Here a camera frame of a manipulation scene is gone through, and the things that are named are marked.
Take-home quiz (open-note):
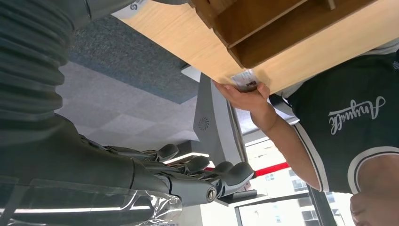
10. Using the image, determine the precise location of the black window frame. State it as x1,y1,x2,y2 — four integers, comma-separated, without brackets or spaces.
306,183,332,226

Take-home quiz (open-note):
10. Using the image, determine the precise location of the red floor tape line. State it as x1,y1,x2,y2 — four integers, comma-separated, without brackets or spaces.
204,162,290,178

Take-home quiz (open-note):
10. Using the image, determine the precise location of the light wooden desk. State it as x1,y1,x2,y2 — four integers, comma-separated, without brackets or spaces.
120,0,399,94

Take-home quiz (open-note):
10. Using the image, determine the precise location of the silver kiosk screen stand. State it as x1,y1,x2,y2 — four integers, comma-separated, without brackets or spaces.
181,65,252,168

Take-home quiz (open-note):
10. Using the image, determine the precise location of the person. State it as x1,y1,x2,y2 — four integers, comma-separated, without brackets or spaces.
213,37,399,226

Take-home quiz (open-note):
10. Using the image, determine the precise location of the dark grey floor mat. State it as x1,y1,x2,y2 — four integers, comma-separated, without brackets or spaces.
67,15,200,105

